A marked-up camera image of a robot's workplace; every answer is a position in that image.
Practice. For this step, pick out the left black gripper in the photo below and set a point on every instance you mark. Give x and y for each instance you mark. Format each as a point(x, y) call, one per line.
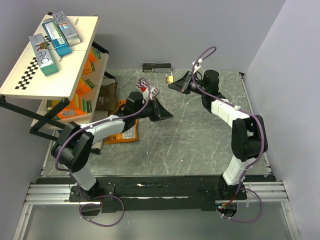
point(159, 112)

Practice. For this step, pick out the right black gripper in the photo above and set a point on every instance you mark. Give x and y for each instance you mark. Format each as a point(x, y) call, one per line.
point(182, 84)

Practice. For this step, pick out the small brass padlock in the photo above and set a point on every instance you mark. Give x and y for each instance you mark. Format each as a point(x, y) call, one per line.
point(169, 77)

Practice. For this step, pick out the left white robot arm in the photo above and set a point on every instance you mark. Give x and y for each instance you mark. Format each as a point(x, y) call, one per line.
point(73, 147)

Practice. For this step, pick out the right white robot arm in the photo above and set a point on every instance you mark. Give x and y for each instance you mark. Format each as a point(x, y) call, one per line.
point(248, 136)

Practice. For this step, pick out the black rectangular box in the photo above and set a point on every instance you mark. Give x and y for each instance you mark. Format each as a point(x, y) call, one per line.
point(156, 67)

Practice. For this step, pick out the pink wavy sponge pad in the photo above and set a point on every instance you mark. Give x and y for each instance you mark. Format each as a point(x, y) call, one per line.
point(143, 81)

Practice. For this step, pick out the brown coffee bag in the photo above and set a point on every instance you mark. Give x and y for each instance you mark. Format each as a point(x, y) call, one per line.
point(107, 98)

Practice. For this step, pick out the orange boxes on shelf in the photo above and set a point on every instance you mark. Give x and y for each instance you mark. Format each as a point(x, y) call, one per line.
point(79, 106)

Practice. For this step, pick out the beige folding shelf rack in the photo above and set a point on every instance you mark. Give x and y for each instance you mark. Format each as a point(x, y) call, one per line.
point(58, 76)

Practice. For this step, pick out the blue carton box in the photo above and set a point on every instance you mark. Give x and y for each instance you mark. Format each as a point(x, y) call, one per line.
point(56, 37)

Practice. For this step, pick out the silver box near back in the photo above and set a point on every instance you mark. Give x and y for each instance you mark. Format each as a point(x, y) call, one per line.
point(71, 35)

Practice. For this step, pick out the silver teal box front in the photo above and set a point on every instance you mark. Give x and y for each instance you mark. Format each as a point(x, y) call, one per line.
point(43, 56)

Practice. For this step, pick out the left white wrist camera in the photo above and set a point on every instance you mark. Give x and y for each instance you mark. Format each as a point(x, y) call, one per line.
point(146, 92)

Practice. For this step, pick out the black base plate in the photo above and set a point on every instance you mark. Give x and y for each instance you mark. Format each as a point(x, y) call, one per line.
point(149, 193)

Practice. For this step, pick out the aluminium rail frame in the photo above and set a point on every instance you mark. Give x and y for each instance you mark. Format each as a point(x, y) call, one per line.
point(58, 194)

